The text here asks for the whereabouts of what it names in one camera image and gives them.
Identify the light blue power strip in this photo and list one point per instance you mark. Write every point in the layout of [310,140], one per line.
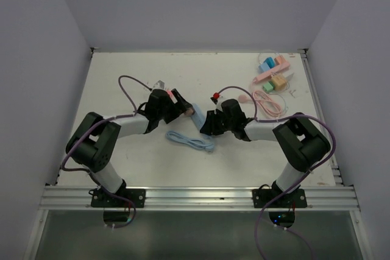
[198,118]

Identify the pink power strip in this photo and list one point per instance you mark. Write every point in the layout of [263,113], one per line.
[281,65]

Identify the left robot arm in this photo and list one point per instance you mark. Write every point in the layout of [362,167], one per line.
[91,146]

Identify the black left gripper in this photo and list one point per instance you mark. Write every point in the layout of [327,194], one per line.
[178,108]

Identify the pink adapter plug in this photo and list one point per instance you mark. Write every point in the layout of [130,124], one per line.
[172,96]

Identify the aluminium front rail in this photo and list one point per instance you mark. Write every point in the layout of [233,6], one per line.
[337,198]

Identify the blue cube socket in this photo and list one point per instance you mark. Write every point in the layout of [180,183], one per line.
[270,62]

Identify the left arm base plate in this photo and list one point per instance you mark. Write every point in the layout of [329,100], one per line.
[127,197]

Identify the light blue charger plug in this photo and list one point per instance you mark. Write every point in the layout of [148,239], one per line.
[263,67]

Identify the green charger plug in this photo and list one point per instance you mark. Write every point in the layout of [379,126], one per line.
[268,87]

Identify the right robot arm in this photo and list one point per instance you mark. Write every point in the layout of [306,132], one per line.
[300,140]

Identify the brown pink USB charger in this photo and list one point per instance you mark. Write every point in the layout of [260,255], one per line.
[189,113]

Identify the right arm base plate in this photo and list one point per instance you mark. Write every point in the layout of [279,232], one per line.
[269,198]

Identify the yellow cube socket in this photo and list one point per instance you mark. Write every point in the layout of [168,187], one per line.
[279,82]

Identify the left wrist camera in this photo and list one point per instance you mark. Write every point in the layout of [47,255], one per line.
[160,85]

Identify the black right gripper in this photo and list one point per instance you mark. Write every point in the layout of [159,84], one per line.
[209,128]

